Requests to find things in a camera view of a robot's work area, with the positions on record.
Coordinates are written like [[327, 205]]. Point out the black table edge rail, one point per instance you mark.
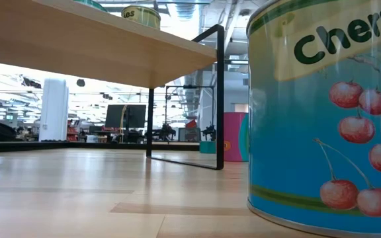
[[28, 146]]

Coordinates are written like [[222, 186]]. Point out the grey box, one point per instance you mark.
[[189, 134]]

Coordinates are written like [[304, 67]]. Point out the wooden shelf with black frame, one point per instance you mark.
[[78, 39]]

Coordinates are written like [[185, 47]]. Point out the black round ceiling lamp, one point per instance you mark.
[[80, 82]]

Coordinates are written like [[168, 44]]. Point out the pink and teal can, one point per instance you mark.
[[234, 139]]

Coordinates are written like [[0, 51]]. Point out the red object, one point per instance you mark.
[[191, 124]]

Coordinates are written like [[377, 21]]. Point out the blue cherries can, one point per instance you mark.
[[293, 139]]

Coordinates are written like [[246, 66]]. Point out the black computer monitor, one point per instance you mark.
[[114, 115]]

